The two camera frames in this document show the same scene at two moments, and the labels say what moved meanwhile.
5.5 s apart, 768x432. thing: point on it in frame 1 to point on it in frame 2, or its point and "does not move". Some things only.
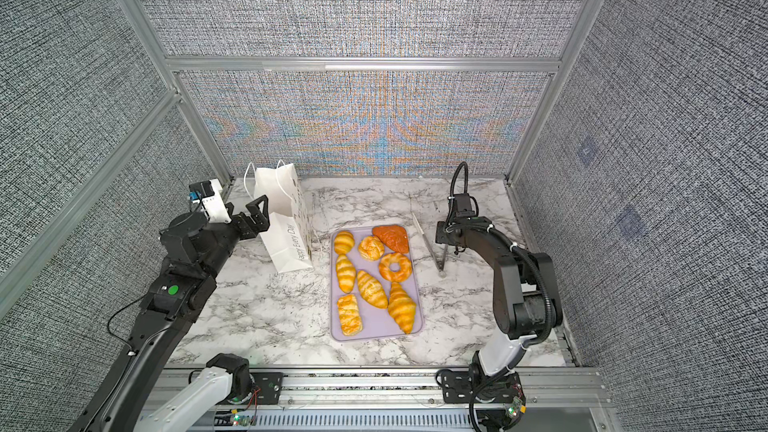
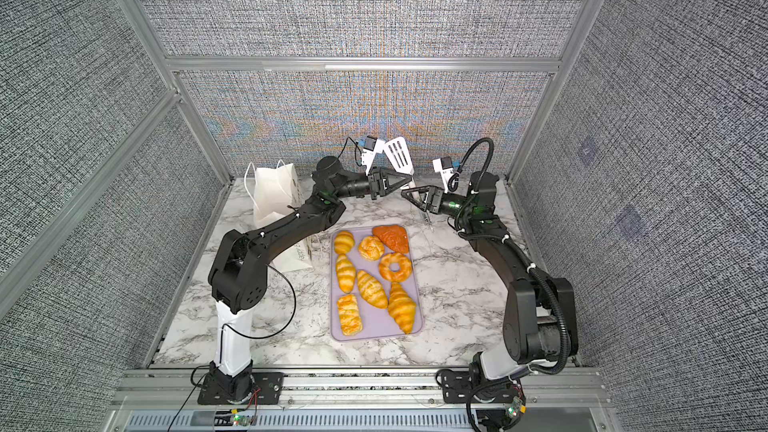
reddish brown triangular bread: (395, 237) does not move
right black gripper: (441, 229) to (433, 201)
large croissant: (401, 308) does not move
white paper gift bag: (288, 238) does not move
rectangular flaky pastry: (349, 315) does not move
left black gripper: (262, 224) to (377, 182)
